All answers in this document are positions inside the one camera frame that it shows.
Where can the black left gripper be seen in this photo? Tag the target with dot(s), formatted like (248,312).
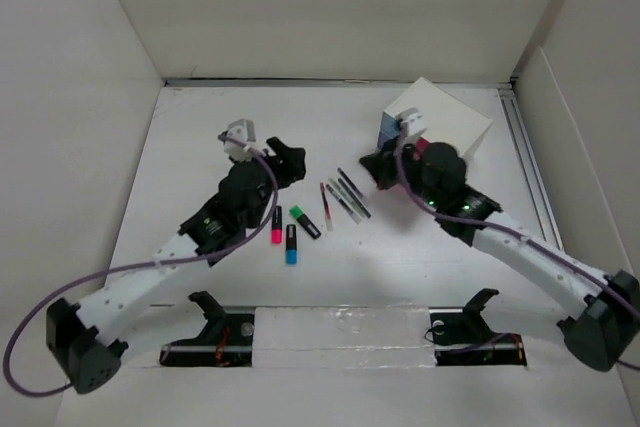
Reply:
(288,162)

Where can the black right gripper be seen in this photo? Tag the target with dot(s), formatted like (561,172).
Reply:
(377,161)

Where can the pink drawer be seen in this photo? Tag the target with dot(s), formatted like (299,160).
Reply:
(421,144)

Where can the pink highlighter marker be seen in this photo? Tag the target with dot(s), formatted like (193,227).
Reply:
(276,226)

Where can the white drawer organizer box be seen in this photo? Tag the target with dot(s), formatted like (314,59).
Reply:
(447,119)

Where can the blue drawer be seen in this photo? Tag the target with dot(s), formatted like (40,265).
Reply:
(389,129)

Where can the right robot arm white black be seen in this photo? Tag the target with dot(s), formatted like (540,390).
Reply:
(601,311)

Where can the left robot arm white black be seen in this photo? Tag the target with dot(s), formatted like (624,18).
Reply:
(94,336)

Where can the blue highlighter marker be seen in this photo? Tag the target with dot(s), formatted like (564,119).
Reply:
(291,248)

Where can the red gel pen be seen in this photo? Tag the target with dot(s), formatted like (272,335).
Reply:
(326,207)

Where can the green gel pen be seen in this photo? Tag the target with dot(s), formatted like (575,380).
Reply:
(350,212)

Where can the black gold pen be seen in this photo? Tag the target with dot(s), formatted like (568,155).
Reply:
(346,197)

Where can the purple gel pen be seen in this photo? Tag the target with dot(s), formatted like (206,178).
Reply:
(355,194)

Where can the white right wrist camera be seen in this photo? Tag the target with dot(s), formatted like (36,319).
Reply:
(411,123)

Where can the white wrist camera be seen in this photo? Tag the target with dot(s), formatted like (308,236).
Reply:
(236,139)
(411,123)

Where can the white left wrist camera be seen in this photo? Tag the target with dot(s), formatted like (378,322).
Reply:
(236,139)

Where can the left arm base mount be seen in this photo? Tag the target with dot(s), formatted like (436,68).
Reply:
(225,340)

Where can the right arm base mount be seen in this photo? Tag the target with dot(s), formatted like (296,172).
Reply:
(461,337)

